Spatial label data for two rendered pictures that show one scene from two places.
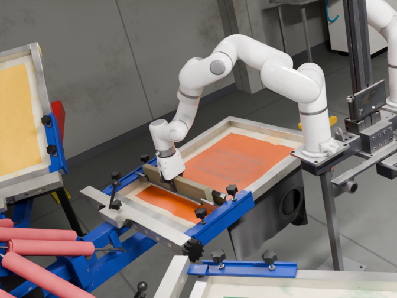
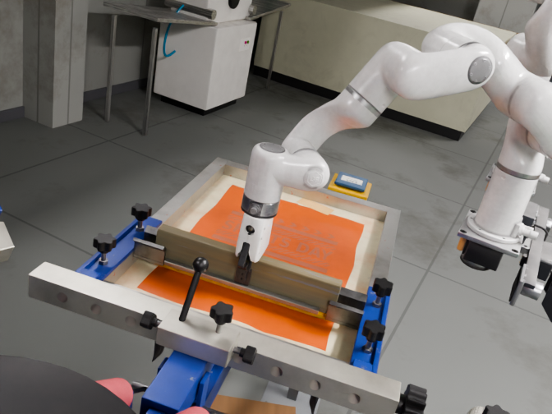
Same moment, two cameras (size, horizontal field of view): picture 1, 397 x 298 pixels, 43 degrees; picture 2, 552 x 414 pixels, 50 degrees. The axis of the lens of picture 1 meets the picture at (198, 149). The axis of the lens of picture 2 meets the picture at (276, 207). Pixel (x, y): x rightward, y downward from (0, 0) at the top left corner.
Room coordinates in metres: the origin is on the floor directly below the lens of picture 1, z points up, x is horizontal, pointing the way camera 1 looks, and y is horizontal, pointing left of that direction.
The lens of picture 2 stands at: (0.99, 0.85, 1.71)
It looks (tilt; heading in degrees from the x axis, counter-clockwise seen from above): 26 degrees down; 315
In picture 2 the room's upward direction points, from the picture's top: 12 degrees clockwise
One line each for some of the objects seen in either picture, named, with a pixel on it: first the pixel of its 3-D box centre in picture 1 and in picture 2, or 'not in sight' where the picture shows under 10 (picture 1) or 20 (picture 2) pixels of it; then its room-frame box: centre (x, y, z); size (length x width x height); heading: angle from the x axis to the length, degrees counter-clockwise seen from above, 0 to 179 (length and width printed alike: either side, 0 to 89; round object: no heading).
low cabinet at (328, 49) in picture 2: not in sight; (390, 52); (5.44, -4.84, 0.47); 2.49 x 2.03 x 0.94; 24
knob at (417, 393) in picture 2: (190, 249); (404, 405); (1.34, 0.11, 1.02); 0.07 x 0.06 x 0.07; 125
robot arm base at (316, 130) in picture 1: (319, 130); (511, 203); (1.53, -0.42, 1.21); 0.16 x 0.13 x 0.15; 24
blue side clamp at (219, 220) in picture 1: (221, 217); (368, 337); (1.52, -0.01, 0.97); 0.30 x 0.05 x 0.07; 125
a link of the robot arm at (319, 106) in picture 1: (309, 88); (533, 139); (1.53, -0.41, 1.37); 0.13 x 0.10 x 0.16; 157
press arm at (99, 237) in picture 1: (106, 233); (181, 378); (1.56, 0.41, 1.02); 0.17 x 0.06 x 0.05; 125
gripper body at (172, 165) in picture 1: (169, 162); (255, 227); (1.77, 0.12, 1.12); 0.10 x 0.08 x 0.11; 125
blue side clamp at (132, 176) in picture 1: (135, 180); (121, 255); (1.98, 0.31, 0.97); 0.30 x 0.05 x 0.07; 125
